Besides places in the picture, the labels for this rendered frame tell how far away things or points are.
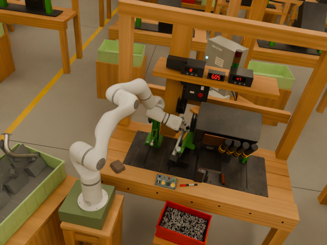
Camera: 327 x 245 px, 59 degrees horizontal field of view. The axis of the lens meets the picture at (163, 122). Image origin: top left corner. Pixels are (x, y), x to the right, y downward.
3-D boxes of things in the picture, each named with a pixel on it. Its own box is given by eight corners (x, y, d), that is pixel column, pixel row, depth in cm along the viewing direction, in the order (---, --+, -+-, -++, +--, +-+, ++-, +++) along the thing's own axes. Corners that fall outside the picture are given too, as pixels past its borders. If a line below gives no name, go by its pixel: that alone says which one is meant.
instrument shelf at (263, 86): (278, 100, 198) (280, 95, 195) (152, 75, 207) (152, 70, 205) (274, 82, 218) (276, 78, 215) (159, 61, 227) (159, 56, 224)
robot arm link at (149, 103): (145, 78, 194) (157, 102, 220) (136, 98, 188) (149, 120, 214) (157, 80, 191) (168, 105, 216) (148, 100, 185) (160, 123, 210)
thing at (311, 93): (286, 160, 242) (342, 54, 183) (118, 124, 258) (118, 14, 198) (285, 153, 249) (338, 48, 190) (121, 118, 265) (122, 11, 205)
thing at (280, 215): (291, 233, 202) (299, 220, 193) (90, 184, 218) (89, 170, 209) (289, 216, 214) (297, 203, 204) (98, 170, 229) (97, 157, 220)
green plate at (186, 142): (190, 155, 210) (202, 136, 198) (180, 151, 210) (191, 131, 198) (192, 145, 219) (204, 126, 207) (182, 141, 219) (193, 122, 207)
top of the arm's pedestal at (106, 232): (109, 239, 178) (109, 236, 176) (60, 228, 181) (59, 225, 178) (124, 199, 204) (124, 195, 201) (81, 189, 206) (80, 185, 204)
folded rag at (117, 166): (125, 169, 213) (125, 166, 211) (116, 174, 209) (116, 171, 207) (118, 161, 219) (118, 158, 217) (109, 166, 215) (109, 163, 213)
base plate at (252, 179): (267, 199, 208) (268, 197, 206) (122, 165, 219) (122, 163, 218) (263, 159, 241) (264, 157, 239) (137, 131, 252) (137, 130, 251)
